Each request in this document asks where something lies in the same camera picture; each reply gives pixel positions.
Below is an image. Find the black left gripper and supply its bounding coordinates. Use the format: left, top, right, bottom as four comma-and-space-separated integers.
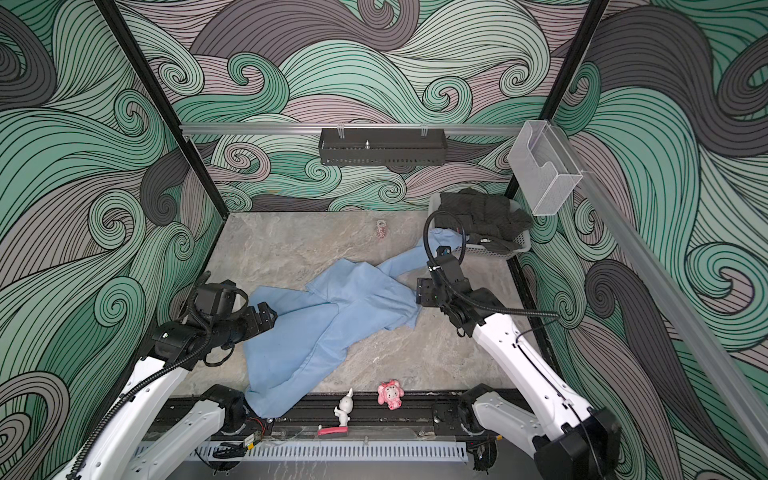
214, 300, 279, 349

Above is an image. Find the light blue long sleeve shirt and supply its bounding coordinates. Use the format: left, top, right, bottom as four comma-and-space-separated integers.
244, 228, 462, 418

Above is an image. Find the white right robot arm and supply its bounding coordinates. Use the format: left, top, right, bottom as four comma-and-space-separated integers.
417, 212, 622, 479

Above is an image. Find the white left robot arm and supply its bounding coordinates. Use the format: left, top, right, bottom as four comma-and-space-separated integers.
57, 280, 278, 479

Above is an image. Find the white plastic laundry basket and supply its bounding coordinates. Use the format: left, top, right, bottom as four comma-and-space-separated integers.
427, 191, 533, 260

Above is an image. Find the dark grey folded shirt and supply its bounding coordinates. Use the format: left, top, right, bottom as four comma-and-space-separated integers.
434, 187, 534, 253

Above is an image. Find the pink pig toy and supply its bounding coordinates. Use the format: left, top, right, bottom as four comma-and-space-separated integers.
377, 379, 405, 410

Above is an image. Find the small pink patterned cup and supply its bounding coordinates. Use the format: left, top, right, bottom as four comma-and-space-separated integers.
376, 220, 388, 240

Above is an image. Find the white figurine toy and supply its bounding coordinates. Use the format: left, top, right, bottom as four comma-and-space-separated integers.
334, 388, 354, 428

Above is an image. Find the pink flat stick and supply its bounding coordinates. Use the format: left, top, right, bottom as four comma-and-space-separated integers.
317, 426, 348, 438

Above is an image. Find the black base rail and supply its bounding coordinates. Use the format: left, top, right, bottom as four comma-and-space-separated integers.
149, 389, 529, 442

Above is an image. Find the clear plastic wall bin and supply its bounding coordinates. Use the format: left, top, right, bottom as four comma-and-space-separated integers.
507, 120, 583, 217

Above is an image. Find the white slotted cable duct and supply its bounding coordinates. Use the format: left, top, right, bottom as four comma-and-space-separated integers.
134, 440, 469, 464

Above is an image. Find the black corner frame post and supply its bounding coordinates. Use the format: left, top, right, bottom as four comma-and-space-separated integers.
94, 0, 229, 221

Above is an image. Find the aluminium back rail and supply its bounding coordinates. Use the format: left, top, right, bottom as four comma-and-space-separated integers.
179, 122, 522, 137

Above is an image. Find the aluminium rail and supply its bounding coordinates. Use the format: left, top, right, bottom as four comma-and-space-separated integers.
179, 122, 522, 137
551, 125, 767, 460

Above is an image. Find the black perforated wall tray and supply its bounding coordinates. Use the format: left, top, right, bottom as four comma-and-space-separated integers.
318, 129, 448, 167

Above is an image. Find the aluminium right rail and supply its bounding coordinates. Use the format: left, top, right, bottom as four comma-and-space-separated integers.
551, 125, 767, 460

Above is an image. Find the black right corner post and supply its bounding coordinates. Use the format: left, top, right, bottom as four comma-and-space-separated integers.
505, 0, 612, 199

